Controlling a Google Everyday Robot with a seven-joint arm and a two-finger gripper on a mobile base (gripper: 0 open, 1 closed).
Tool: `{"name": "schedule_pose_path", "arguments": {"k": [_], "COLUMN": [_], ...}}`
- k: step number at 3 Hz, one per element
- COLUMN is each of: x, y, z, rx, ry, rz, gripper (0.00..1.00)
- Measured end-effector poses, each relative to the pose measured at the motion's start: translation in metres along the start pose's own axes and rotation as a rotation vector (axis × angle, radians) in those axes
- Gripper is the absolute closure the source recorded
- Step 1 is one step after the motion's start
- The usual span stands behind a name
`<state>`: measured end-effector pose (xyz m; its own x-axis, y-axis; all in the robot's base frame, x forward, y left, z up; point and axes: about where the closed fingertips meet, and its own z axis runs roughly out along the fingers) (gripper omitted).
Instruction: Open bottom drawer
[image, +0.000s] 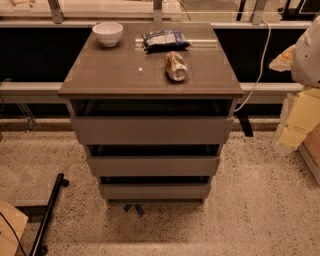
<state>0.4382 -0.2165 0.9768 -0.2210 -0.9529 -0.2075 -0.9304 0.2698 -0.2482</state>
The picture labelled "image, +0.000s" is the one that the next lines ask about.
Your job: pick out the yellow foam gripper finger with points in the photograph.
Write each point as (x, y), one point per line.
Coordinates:
(300, 114)
(283, 61)

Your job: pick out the grey bottom drawer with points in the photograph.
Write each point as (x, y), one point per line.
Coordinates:
(154, 187)

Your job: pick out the cardboard box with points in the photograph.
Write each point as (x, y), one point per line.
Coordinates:
(12, 225)
(310, 151)

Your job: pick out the blue white snack bag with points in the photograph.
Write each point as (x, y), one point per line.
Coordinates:
(164, 39)

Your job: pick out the grey middle drawer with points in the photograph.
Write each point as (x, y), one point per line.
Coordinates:
(154, 160)

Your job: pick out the white ceramic bowl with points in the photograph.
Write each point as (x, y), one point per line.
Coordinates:
(108, 33)

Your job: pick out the black metal stand leg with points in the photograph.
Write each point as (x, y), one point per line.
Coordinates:
(43, 214)

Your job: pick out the grey drawer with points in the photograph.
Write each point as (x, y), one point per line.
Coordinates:
(154, 160)
(153, 121)
(154, 187)

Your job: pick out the cardboard box left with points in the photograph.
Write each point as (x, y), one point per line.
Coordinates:
(12, 225)

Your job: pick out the grey metal rail frame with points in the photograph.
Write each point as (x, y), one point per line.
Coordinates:
(221, 14)

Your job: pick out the cardboard box right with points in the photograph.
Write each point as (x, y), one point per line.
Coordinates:
(310, 151)

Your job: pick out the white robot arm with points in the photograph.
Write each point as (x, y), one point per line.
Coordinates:
(305, 67)

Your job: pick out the grey top drawer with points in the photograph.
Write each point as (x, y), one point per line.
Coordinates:
(153, 121)

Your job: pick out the grey drawer cabinet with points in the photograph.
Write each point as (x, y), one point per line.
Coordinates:
(127, 72)

